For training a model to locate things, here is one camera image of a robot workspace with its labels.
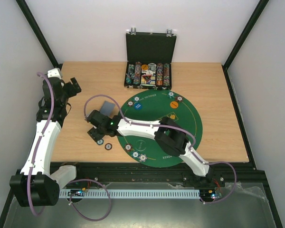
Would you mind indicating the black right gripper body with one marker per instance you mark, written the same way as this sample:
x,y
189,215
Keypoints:
x,y
95,134

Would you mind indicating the white dealer button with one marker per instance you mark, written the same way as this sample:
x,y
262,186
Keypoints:
x,y
149,72

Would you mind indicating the black aluminium frame post right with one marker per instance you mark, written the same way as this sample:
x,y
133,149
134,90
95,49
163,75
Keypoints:
x,y
245,32

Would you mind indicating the triangular all in button in case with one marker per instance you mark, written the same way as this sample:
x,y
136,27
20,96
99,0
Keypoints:
x,y
146,78

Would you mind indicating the clear glass dealer puck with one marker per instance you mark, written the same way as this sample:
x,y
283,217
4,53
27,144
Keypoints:
x,y
140,145

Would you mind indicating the black aluminium frame post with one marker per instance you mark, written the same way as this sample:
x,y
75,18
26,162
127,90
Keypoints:
x,y
38,32
245,32

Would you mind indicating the teal poker chip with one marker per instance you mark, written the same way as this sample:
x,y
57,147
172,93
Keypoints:
x,y
100,142

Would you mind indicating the orange big blind button in case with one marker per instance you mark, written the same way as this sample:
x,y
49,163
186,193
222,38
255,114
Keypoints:
x,y
144,67

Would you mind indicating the white slotted cable duct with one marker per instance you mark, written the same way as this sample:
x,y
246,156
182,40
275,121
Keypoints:
x,y
130,194

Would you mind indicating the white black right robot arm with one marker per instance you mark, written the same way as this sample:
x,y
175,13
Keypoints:
x,y
170,137

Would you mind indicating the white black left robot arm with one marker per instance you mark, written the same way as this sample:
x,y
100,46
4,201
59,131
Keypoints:
x,y
34,185

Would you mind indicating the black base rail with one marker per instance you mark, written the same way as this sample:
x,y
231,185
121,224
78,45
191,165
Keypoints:
x,y
179,174

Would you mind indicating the black poker chip case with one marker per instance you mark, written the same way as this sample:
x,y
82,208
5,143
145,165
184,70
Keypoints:
x,y
149,48

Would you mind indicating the round green poker mat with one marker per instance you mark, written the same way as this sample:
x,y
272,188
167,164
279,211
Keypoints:
x,y
155,106

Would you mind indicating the blue small blind button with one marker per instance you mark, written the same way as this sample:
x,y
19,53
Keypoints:
x,y
138,106

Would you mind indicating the chip row in case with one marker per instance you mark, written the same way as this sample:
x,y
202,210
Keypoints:
x,y
137,73
166,74
159,74
130,74

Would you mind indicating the orange big blind button on mat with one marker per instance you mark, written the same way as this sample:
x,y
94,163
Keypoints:
x,y
174,104

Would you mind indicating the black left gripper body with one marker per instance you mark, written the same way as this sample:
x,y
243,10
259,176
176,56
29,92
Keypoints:
x,y
72,91

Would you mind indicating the black aluminium frame post left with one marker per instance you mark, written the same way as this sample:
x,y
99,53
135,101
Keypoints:
x,y
38,32

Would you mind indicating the leftmost chip row in case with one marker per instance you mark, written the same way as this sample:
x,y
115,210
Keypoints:
x,y
130,74

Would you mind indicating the red chip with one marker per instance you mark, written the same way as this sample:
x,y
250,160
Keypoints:
x,y
130,103
179,98
128,147
108,146

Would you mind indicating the blue patterned card deck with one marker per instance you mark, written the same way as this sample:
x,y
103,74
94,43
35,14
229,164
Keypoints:
x,y
107,108

